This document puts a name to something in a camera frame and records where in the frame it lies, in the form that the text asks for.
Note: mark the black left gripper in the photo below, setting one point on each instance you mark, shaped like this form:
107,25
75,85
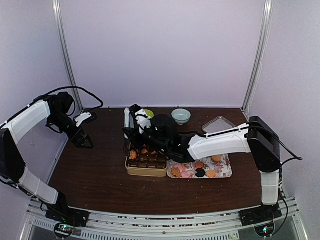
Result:
77,143

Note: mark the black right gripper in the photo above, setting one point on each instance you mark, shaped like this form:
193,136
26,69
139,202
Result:
134,137

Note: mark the gold cookie tin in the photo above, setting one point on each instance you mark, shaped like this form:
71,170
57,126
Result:
146,163

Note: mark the metal serving tongs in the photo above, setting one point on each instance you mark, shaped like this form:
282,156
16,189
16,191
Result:
127,148

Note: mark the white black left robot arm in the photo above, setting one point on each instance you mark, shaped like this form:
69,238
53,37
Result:
77,174

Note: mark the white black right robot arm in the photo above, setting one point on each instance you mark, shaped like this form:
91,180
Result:
160,134

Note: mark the green bowl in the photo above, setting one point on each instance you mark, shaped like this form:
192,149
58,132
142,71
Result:
149,114

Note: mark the light blue striped bowl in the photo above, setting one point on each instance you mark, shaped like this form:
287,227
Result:
181,116

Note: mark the pink round cookie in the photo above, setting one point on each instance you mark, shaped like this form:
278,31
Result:
181,167

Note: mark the black sandwich cookie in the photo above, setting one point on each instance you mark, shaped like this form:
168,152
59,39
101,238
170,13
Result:
200,173

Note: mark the floral cookie tray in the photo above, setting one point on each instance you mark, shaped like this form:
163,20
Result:
216,167

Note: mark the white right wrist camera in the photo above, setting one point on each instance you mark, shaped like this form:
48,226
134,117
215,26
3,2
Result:
136,117

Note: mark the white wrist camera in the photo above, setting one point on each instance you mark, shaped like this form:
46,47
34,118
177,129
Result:
136,117
85,117

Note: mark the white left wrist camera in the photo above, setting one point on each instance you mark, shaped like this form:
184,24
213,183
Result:
85,117

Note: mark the aluminium front rail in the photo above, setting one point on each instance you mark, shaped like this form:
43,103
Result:
223,225

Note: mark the aluminium corner post right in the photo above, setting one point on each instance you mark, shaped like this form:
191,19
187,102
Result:
258,61

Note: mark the aluminium corner post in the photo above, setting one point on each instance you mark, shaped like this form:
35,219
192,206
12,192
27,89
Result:
258,61
60,27

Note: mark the aluminium corner post left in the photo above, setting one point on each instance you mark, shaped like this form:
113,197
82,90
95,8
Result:
60,27

